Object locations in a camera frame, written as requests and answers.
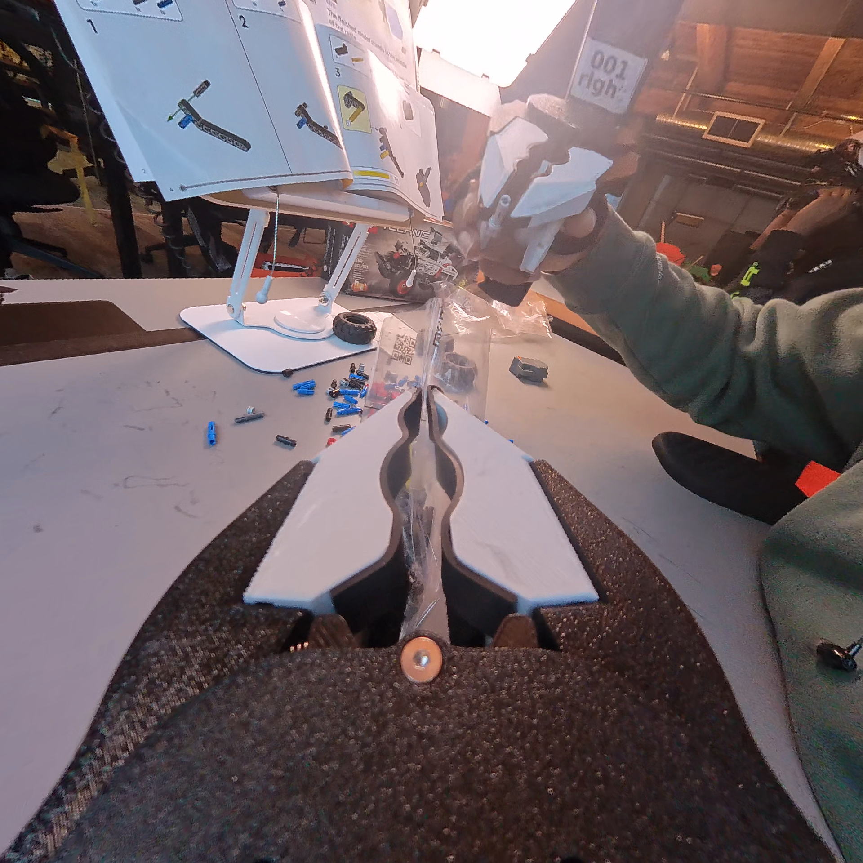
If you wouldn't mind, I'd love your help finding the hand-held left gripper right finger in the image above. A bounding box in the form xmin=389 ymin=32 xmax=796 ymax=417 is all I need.
xmin=427 ymin=391 xmax=598 ymax=608

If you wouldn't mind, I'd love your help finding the small orange tag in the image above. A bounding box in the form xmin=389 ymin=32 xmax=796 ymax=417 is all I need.
xmin=793 ymin=462 xmax=840 ymax=500

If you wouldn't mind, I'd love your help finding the building instruction booklet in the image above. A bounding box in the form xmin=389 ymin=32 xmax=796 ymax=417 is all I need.
xmin=54 ymin=0 xmax=446 ymax=223

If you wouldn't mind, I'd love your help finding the person's right hand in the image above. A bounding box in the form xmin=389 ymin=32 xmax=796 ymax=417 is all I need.
xmin=547 ymin=189 xmax=614 ymax=275

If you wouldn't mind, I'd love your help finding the grey desk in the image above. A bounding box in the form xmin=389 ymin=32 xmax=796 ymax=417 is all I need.
xmin=0 ymin=277 xmax=863 ymax=863

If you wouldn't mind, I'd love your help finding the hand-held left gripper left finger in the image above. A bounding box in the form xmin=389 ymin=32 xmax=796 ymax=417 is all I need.
xmin=245 ymin=391 xmax=422 ymax=610

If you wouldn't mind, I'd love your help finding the pile of small toy parts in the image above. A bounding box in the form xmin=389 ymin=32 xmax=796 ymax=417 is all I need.
xmin=290 ymin=362 xmax=376 ymax=440

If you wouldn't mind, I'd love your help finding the black chair armrest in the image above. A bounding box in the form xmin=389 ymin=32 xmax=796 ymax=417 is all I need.
xmin=653 ymin=432 xmax=810 ymax=524

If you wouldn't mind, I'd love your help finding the person's right forearm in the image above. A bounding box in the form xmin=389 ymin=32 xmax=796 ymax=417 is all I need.
xmin=553 ymin=203 xmax=863 ymax=466

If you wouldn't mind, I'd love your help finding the white booklet stand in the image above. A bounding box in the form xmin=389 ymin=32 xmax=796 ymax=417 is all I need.
xmin=180 ymin=189 xmax=446 ymax=373

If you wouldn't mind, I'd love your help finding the crumpled empty plastic bag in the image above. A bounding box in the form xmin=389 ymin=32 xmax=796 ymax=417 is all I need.
xmin=491 ymin=290 xmax=554 ymax=341

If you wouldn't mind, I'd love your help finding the clear plastic bag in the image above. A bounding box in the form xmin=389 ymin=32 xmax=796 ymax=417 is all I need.
xmin=391 ymin=277 xmax=494 ymax=637

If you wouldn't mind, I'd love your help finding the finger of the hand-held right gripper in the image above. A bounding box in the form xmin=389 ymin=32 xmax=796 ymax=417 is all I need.
xmin=476 ymin=119 xmax=551 ymax=227
xmin=510 ymin=149 xmax=616 ymax=277

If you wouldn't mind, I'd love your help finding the black toy set box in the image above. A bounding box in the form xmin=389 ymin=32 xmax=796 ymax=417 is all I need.
xmin=367 ymin=223 xmax=466 ymax=300

